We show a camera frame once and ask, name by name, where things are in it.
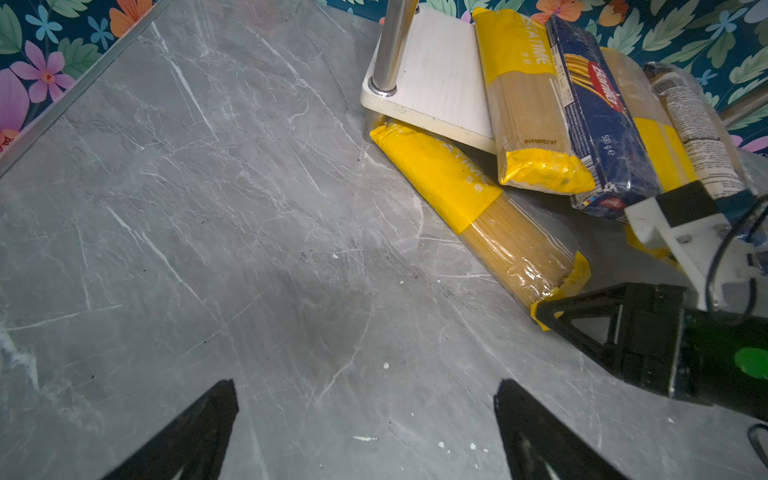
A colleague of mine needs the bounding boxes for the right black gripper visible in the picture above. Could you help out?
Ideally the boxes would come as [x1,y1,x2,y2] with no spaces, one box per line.
[533,283,767,420]

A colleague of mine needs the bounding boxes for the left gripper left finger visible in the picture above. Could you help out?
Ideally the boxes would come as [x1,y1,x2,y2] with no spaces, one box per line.
[105,379,239,480]

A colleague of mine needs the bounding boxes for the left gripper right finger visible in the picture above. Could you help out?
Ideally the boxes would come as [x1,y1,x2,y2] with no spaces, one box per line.
[494,379,625,479]

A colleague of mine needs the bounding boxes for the yellow spaghetti bag long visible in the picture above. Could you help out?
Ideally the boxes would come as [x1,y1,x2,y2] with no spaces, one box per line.
[599,46,700,259]

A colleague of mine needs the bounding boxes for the clear spaghetti bag label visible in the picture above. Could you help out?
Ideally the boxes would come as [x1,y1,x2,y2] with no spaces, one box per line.
[643,62,747,200]

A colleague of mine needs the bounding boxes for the blue Barilla spaghetti box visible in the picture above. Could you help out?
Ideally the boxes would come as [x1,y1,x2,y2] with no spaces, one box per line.
[545,16,661,223]

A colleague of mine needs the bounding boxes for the yellow spaghetti bag top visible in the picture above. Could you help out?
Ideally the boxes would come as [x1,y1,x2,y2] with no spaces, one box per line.
[370,120,591,314]

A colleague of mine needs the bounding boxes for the white two-tier shelf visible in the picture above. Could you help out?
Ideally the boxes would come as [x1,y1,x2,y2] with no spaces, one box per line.
[360,1,496,153]

